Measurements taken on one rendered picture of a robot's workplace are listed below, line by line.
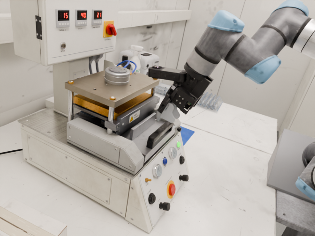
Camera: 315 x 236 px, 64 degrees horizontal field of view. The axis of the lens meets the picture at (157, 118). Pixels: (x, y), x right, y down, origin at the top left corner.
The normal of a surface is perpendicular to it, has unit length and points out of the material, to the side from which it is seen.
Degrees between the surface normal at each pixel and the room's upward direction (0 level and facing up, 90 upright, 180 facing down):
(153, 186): 65
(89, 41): 90
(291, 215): 0
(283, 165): 45
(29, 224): 1
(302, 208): 0
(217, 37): 89
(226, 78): 90
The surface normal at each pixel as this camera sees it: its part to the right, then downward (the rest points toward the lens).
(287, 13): -0.18, -0.36
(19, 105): 0.90, 0.33
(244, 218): 0.16, -0.87
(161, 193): 0.86, -0.06
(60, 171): -0.46, 0.35
